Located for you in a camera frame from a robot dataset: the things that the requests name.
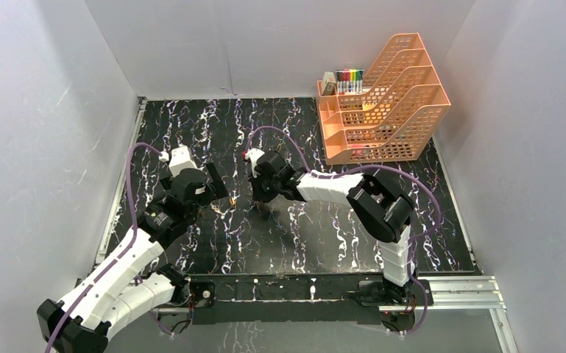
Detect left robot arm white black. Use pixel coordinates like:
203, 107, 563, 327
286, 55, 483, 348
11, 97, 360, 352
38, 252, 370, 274
37, 163, 228, 352

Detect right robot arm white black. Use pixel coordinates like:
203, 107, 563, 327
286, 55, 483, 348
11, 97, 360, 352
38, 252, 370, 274
243, 149, 414, 305

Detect grey eraser box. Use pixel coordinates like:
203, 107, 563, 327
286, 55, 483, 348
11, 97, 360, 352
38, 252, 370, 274
320, 71, 337, 96

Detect coloured marker pen set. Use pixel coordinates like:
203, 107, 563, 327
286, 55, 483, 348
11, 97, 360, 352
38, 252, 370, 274
335, 68, 364, 95

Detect orange plastic file organizer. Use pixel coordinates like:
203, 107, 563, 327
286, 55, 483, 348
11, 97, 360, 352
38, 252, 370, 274
316, 32, 451, 165

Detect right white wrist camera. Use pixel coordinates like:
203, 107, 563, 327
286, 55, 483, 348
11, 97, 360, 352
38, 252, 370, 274
242, 148, 265, 178

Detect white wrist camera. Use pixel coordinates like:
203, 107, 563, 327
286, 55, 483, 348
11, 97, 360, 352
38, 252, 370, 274
242, 148, 265, 178
158, 145, 198, 177

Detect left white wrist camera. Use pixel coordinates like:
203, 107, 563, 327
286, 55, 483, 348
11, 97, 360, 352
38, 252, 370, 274
158, 145, 198, 177

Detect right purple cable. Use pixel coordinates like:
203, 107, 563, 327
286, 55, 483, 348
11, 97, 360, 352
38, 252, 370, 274
246, 126, 444, 337

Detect aluminium left side rail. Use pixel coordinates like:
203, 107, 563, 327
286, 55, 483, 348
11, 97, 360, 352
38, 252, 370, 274
93, 96, 148, 268

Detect aluminium rail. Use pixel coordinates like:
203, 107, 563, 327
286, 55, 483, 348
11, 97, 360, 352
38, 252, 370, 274
93, 96, 148, 268
150, 276, 504, 315

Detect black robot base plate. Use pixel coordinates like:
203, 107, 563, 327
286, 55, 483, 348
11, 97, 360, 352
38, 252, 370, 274
185, 272, 417, 335

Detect aluminium front rail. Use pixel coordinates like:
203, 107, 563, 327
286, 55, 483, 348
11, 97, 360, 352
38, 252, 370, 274
150, 276, 504, 315

